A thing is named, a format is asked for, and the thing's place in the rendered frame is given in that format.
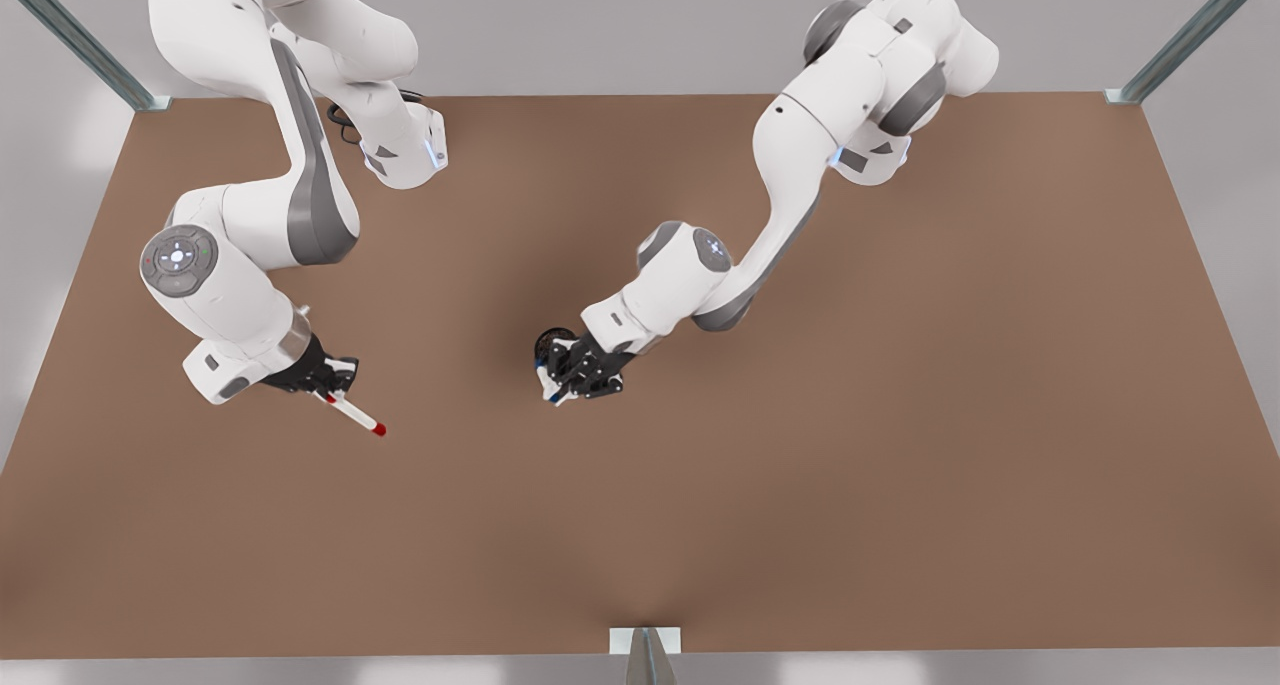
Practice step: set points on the white pen with blue cap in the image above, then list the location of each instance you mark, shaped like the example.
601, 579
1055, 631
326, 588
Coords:
552, 396

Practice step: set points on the white pen with red cap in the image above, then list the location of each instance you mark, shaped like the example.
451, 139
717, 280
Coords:
356, 414

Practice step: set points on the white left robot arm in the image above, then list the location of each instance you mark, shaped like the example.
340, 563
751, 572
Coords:
800, 145

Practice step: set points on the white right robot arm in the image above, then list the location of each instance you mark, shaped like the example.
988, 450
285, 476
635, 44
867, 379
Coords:
250, 235

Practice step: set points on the silver frame post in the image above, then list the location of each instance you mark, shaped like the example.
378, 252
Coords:
80, 40
646, 655
1190, 35

